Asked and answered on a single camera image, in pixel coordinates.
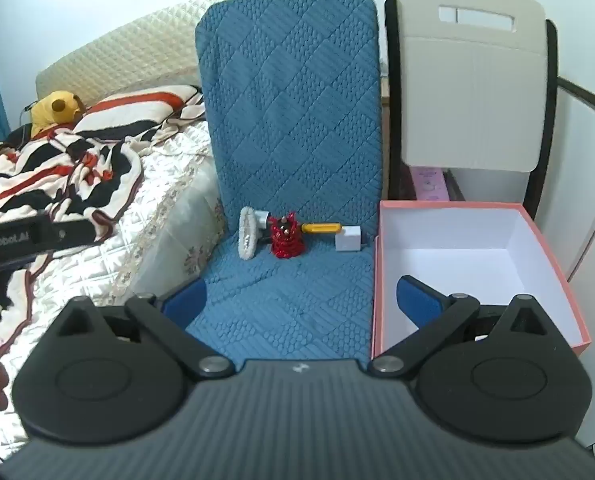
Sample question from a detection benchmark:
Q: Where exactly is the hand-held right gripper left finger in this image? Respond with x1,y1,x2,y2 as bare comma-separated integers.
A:
52,276,236,380

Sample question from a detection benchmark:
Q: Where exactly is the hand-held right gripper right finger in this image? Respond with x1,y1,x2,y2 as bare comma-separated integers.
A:
367,274,551,380

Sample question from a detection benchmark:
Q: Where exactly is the white polishing wheel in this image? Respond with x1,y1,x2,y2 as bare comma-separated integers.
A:
238,206,271,261

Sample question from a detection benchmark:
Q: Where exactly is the red toy figure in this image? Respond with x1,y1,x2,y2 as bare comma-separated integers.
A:
268,212,307,260

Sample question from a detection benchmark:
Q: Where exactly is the yellow handled screwdriver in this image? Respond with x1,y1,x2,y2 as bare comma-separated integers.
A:
301,222,347,235

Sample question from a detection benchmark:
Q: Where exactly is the pink cardboard box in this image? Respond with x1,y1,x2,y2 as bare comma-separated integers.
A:
371,200,591,361

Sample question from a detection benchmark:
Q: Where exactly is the striped blanket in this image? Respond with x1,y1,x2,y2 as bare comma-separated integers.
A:
0,127,144,261

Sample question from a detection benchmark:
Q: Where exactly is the cream floral bed quilt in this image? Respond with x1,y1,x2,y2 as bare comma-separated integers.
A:
0,120,225,451

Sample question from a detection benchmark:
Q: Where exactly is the pink box behind chair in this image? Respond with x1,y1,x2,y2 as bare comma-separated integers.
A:
411,166,451,202

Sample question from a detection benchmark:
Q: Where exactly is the yellow plush toy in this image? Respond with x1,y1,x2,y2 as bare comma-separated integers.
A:
30,91,85,138

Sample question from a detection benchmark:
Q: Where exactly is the striped pillow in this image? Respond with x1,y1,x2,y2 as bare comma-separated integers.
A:
74,84,205,141

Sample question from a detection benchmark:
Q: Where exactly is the blue quilted mat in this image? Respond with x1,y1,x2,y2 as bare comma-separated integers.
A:
164,0,383,366

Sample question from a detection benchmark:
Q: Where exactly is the cream quilted headboard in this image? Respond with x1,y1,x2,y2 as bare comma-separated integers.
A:
36,0,269,106

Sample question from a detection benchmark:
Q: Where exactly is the black metal chair frame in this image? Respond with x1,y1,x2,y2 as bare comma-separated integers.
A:
383,0,595,286

